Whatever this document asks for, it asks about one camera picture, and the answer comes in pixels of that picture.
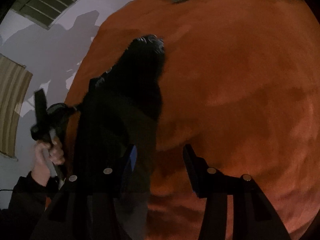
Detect person's left hand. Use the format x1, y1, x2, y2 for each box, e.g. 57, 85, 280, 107
32, 139, 66, 188

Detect person's left forearm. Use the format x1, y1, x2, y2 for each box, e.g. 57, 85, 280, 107
0, 171, 60, 240

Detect beige striped curtain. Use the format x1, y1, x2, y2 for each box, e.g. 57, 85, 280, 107
0, 54, 33, 159

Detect orange fleece blanket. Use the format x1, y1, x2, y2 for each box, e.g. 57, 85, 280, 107
64, 0, 320, 240

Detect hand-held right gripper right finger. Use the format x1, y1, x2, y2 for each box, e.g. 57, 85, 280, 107
182, 144, 292, 240

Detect black printed pants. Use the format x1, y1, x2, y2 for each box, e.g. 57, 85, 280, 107
64, 34, 167, 240

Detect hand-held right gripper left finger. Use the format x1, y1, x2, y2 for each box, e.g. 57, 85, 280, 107
32, 144, 138, 240

